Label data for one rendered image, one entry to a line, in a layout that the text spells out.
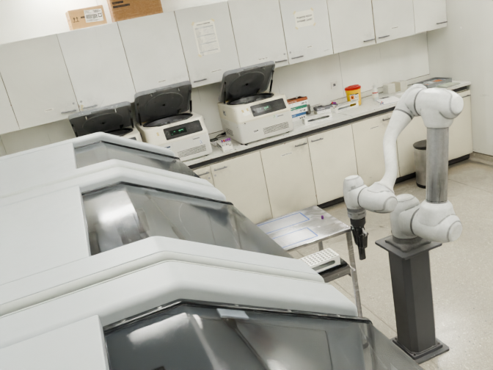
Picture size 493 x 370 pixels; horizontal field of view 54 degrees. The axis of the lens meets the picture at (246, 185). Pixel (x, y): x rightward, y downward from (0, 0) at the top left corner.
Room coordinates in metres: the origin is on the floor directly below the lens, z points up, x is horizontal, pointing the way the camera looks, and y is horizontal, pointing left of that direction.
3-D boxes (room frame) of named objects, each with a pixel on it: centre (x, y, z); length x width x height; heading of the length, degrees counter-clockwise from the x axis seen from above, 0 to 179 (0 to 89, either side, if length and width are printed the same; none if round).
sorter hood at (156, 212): (1.29, 0.21, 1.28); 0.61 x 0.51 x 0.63; 17
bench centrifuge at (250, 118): (4.81, -0.22, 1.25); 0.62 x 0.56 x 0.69; 17
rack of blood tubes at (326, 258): (2.09, -0.22, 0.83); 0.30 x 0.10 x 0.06; 107
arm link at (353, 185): (2.16, -0.51, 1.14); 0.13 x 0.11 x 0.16; 28
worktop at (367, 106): (4.82, -0.27, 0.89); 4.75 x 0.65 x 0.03; 107
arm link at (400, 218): (2.36, -0.81, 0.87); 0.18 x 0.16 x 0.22; 28
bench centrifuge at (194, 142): (4.56, 0.59, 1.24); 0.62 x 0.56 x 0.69; 18
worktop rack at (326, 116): (4.82, -0.84, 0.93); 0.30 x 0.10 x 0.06; 99
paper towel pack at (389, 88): (5.54, -1.91, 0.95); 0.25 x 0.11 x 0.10; 103
